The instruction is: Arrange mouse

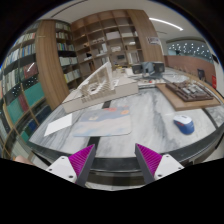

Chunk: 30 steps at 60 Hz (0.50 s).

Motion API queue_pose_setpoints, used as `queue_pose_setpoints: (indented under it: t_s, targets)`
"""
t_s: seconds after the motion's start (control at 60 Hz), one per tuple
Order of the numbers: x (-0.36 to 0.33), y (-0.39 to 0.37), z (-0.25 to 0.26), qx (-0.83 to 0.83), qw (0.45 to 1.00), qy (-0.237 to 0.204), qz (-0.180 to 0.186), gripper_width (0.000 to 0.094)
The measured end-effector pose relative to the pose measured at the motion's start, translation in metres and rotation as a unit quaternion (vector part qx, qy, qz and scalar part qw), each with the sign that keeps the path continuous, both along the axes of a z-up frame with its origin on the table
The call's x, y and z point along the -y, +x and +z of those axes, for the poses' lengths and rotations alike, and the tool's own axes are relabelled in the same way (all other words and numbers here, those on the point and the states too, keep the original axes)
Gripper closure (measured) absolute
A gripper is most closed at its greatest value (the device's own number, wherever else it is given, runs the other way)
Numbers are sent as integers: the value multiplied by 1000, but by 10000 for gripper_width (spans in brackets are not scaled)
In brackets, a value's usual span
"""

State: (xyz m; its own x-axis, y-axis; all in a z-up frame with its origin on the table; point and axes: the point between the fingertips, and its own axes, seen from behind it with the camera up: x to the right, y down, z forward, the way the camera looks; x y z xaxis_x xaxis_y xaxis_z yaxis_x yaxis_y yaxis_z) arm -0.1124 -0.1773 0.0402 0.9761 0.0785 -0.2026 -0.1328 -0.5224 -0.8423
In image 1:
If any wooden model base board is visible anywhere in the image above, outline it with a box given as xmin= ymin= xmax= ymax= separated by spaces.
xmin=156 ymin=81 xmax=220 ymax=111

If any tall wooden bookshelf centre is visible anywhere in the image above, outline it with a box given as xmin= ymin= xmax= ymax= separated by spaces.
xmin=71 ymin=9 xmax=164 ymax=78

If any left bookshelf with books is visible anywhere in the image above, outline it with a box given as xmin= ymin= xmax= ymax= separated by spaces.
xmin=0 ymin=20 xmax=80 ymax=159

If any white paper sheet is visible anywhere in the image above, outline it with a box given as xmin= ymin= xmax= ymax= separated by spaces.
xmin=44 ymin=114 xmax=72 ymax=136

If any white and blue computer mouse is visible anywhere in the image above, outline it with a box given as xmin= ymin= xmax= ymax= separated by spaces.
xmin=173 ymin=115 xmax=194 ymax=135

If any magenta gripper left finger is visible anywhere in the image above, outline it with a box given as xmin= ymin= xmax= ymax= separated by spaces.
xmin=47 ymin=144 xmax=96 ymax=187

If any black chair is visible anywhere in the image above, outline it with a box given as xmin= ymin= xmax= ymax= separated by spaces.
xmin=197 ymin=69 xmax=205 ymax=80

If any wooden reception counter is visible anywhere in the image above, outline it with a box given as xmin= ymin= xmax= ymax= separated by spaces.
xmin=164 ymin=55 xmax=216 ymax=84

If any dark brown site model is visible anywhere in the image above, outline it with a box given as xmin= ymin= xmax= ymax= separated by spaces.
xmin=166 ymin=81 xmax=213 ymax=102

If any white architectural building model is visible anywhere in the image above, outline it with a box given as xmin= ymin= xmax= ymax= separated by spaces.
xmin=62 ymin=62 xmax=138 ymax=113

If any pastel illustrated mouse pad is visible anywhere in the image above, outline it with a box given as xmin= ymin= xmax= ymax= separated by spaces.
xmin=73 ymin=106 xmax=132 ymax=137

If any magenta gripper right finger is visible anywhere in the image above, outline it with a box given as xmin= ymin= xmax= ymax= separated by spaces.
xmin=135 ymin=144 xmax=183 ymax=184

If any black computer monitor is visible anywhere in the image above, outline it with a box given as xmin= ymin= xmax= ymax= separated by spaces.
xmin=153 ymin=62 xmax=165 ymax=73

